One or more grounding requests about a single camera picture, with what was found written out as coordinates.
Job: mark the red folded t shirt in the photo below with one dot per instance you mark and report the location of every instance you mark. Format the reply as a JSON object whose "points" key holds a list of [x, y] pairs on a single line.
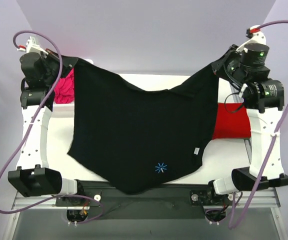
{"points": [[232, 122]]}

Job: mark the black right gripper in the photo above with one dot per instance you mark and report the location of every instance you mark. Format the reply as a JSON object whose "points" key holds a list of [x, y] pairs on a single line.
{"points": [[224, 64]]}

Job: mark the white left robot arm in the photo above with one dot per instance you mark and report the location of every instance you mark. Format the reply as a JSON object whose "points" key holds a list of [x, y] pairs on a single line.
{"points": [[32, 176]]}

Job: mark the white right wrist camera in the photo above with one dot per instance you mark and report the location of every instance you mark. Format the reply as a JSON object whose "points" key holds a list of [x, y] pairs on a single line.
{"points": [[255, 35]]}

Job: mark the aluminium frame rail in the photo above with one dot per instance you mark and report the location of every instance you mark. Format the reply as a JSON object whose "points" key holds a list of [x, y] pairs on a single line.
{"points": [[262, 199]]}

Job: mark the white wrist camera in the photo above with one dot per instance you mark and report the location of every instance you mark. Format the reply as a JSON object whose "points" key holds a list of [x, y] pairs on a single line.
{"points": [[32, 46], [255, 35]]}

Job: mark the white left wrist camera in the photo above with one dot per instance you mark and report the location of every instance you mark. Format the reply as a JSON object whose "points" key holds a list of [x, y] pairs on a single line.
{"points": [[32, 46]]}

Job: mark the white plastic basket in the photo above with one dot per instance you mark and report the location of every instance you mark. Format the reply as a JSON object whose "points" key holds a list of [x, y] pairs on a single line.
{"points": [[71, 104]]}

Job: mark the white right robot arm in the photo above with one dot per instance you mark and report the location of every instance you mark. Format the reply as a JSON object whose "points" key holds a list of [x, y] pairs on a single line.
{"points": [[264, 100]]}

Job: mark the black t shirt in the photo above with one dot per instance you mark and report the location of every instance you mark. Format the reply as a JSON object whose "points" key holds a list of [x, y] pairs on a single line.
{"points": [[137, 139]]}

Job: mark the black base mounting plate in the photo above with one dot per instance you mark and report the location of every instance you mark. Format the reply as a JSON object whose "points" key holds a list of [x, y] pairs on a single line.
{"points": [[166, 202]]}

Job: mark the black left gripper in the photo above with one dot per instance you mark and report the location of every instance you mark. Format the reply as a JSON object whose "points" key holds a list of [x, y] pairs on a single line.
{"points": [[59, 63]]}

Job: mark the pink t shirt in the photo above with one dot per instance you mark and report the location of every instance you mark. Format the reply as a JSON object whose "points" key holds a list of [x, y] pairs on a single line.
{"points": [[65, 89]]}

